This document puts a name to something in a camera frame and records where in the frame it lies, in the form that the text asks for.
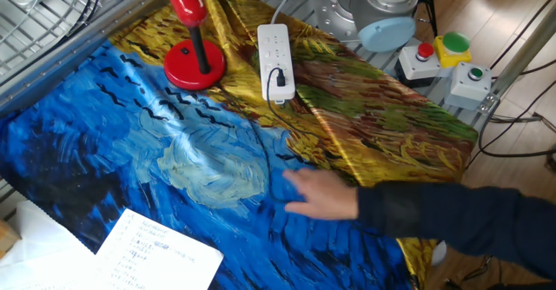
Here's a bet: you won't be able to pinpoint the black tripod leg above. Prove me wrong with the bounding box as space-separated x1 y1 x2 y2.
416 0 440 38

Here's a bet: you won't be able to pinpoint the white paper sheet with writing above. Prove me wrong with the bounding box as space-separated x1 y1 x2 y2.
93 208 225 290

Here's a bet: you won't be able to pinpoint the forearm in dark blue sleeve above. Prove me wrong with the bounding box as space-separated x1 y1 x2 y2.
355 181 556 280

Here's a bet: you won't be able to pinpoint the Van Gogh painting cloth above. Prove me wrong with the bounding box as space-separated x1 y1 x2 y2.
0 0 480 290

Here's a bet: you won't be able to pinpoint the yellow box with green button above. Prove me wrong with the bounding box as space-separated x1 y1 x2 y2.
433 31 473 69

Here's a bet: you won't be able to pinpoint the red desk lamp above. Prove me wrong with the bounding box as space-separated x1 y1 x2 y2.
145 0 227 91

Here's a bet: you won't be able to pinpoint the small open cardboard box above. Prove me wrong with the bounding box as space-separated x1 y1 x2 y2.
0 219 22 260

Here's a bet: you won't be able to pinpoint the black lamp power cable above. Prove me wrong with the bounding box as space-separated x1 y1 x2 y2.
215 66 331 204

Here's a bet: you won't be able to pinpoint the grey box with red button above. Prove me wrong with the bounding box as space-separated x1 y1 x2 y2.
394 42 442 87

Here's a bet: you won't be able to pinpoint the aluminium frame post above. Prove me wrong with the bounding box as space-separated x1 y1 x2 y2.
477 3 556 114

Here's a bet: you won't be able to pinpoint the blank white paper sheets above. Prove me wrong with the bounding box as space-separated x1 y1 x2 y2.
0 201 99 290

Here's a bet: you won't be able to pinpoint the white power strip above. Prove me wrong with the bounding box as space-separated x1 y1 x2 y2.
256 23 296 105

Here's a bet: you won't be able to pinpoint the aluminium table edge rail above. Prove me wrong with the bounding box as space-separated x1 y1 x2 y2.
0 0 170 117

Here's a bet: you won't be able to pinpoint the grey box small green button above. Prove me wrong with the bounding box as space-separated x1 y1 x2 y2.
445 62 493 111

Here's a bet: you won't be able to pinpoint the person's bare hand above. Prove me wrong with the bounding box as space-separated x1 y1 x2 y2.
281 168 360 221

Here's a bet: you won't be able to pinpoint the white power strip cable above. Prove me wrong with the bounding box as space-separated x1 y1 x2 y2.
271 0 308 25

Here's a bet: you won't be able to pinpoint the black floor cable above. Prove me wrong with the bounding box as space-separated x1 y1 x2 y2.
467 79 556 159

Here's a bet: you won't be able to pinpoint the metal wire rack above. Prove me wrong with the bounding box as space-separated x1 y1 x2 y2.
0 0 131 76

